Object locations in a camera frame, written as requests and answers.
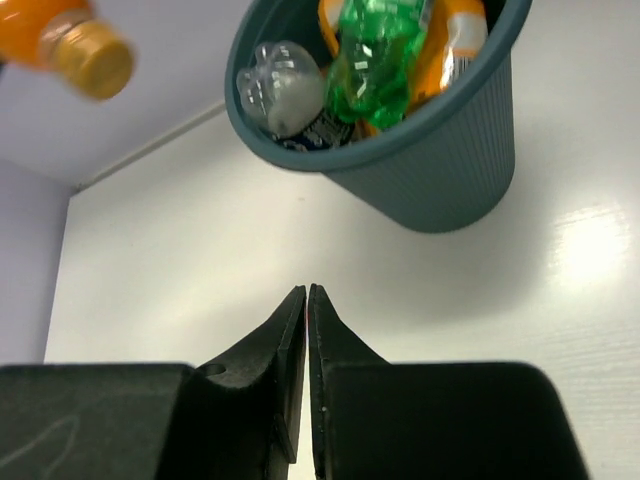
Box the teal plastic bin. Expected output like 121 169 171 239
225 1 531 233

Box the yellow blue milk tea bottle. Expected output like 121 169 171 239
317 0 345 58

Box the green sprite bottle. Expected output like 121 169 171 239
325 1 434 130

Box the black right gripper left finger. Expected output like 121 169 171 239
1 286 306 479

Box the clear pepsi bottle black cap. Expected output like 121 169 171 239
236 41 355 152

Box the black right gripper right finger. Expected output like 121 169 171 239
307 285 588 479

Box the orange juice bottle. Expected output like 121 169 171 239
407 0 488 114
1 0 135 101

